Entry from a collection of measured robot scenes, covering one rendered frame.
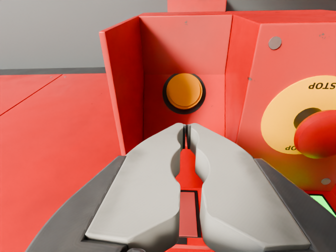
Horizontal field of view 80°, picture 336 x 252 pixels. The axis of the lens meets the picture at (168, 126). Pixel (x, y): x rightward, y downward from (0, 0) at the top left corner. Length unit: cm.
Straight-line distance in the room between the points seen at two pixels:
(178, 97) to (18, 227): 28
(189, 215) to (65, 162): 30
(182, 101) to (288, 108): 10
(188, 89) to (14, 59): 108
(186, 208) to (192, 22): 18
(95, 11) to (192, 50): 79
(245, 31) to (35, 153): 44
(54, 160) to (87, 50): 67
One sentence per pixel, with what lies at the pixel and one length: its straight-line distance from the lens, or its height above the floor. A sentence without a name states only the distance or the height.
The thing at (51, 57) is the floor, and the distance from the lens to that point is 112.
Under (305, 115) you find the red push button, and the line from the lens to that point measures 18.
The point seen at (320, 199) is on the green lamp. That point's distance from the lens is 25.
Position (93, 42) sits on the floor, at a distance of 101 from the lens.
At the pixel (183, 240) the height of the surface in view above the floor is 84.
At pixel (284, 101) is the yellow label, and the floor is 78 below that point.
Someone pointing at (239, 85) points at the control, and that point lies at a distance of 18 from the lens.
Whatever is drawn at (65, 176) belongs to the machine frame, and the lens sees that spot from 41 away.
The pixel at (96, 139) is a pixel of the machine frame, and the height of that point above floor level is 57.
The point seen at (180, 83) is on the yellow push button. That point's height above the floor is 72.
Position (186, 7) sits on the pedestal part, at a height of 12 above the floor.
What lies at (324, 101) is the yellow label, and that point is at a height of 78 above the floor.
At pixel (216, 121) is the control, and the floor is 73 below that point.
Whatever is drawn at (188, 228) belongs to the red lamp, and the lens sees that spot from 19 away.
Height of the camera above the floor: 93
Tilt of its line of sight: 57 degrees down
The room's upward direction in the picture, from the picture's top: 175 degrees counter-clockwise
